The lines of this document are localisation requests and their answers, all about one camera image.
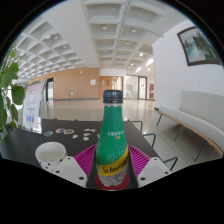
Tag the glass double door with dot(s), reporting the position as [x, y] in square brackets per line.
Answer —
[136, 87]

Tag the dark-framed wall picture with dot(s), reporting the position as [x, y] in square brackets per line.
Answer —
[200, 46]

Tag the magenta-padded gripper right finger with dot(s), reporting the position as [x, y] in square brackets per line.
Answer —
[155, 168]

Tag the flat round red coaster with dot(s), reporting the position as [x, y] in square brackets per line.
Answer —
[100, 186]

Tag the green drink bottle black cap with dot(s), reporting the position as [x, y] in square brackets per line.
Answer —
[112, 140]

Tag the white pink standing sign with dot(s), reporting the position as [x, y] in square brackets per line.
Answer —
[32, 103]

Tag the white black-dotted mug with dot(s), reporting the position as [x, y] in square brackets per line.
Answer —
[50, 155]

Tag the ceiling lights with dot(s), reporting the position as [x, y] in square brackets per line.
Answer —
[104, 27]

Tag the long white bench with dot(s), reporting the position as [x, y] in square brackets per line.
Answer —
[196, 116]

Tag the black metal chair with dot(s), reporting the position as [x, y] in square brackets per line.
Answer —
[176, 160]
[141, 124]
[154, 136]

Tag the colourful round sticker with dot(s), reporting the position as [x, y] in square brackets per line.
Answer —
[69, 131]
[60, 130]
[48, 133]

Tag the large green leafy plant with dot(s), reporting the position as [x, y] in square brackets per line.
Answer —
[10, 76]

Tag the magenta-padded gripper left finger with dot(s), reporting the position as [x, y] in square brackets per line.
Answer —
[70, 170]

